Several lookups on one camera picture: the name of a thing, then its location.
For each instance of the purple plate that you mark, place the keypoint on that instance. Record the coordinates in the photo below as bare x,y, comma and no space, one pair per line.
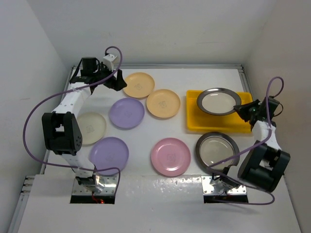
127,113
109,152

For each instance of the near orange plate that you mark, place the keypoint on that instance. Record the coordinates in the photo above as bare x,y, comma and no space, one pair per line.
163,103

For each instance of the metal base plate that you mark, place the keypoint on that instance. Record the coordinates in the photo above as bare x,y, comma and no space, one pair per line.
212,186
107,184

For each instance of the near purple plate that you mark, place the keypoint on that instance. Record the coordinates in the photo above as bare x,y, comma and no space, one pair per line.
109,152

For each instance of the aluminium frame rail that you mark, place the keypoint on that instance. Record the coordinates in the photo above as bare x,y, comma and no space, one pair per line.
147,202

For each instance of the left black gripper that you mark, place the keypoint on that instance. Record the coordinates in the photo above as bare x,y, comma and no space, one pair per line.
116,83

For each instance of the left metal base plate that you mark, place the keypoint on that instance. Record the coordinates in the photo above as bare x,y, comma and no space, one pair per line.
107,184

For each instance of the far purple plate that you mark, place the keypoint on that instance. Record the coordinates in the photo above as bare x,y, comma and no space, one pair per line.
127,113

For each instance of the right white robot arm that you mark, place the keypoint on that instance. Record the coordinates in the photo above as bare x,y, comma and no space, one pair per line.
264,164

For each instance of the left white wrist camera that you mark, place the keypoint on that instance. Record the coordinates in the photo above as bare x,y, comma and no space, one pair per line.
109,61

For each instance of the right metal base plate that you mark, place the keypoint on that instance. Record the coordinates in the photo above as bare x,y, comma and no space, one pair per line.
212,186

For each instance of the pink plate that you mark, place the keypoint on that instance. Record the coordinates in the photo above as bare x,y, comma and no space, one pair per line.
170,157

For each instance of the yellow plastic bin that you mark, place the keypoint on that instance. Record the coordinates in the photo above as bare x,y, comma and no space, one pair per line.
199,121

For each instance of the cream white plate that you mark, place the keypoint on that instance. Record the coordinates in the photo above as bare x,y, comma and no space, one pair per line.
92,126

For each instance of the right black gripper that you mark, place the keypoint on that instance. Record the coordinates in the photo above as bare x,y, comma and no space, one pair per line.
241,109

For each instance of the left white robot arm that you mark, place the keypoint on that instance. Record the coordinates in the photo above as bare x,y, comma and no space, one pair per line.
62,134

